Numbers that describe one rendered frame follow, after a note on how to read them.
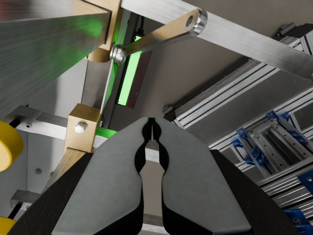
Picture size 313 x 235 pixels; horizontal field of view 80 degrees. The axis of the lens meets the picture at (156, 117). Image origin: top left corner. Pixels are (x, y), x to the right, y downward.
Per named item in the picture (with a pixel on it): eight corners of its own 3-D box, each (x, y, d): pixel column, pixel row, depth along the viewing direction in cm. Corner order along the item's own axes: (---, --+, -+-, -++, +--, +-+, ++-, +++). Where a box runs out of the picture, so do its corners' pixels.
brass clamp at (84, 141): (106, 110, 37) (100, 123, 33) (94, 159, 44) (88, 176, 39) (74, 101, 36) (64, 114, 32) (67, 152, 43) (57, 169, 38)
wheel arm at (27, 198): (178, 216, 56) (180, 231, 52) (173, 222, 57) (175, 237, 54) (19, 186, 48) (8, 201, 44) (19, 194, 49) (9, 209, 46)
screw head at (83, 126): (88, 122, 33) (86, 126, 32) (86, 132, 34) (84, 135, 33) (76, 119, 33) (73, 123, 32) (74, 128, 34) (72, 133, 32)
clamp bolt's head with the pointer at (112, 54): (128, 61, 39) (128, 44, 25) (125, 72, 39) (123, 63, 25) (119, 58, 39) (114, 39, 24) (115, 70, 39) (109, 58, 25)
